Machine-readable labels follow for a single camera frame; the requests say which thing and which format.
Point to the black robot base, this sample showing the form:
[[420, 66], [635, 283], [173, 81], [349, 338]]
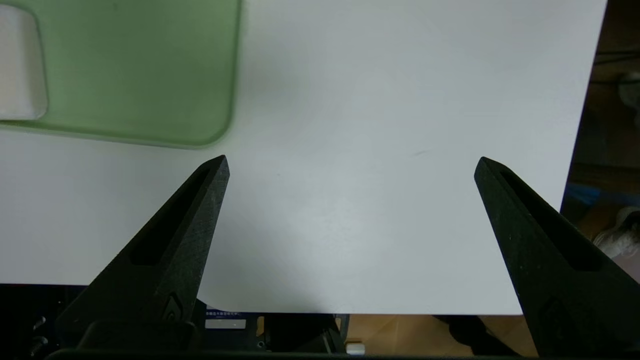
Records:
[[290, 335]]

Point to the white rectangular sponge block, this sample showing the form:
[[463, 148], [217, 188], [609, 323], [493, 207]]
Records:
[[20, 70]]

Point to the light green plastic tray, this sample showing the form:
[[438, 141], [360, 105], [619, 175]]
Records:
[[140, 70]]

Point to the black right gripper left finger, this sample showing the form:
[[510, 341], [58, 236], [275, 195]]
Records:
[[165, 280]]

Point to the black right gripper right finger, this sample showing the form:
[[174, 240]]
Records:
[[540, 280]]

